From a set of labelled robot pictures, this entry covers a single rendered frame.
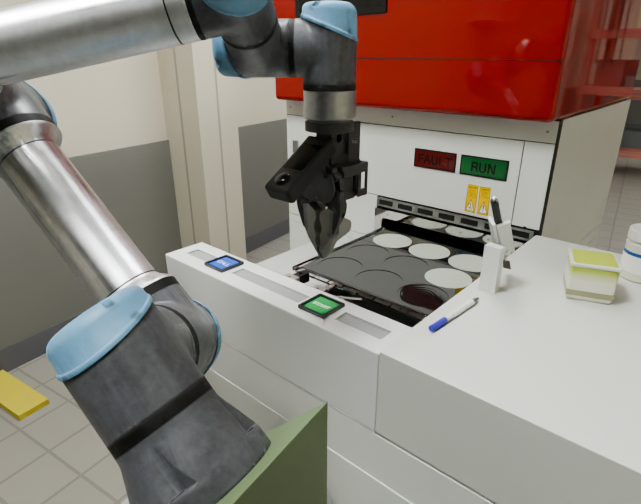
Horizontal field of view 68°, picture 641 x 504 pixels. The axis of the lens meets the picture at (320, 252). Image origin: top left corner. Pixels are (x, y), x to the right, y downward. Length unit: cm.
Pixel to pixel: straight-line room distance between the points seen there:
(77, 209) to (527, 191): 92
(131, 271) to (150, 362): 20
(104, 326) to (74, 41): 31
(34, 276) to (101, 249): 190
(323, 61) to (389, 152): 70
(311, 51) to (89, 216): 37
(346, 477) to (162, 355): 47
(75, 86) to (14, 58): 193
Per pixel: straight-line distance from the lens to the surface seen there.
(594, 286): 91
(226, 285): 90
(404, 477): 80
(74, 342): 52
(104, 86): 267
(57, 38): 63
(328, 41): 68
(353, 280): 103
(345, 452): 86
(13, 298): 256
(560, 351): 76
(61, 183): 73
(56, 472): 205
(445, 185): 127
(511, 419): 63
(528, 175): 118
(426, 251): 121
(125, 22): 60
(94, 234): 69
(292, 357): 83
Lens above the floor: 135
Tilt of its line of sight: 23 degrees down
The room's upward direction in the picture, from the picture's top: straight up
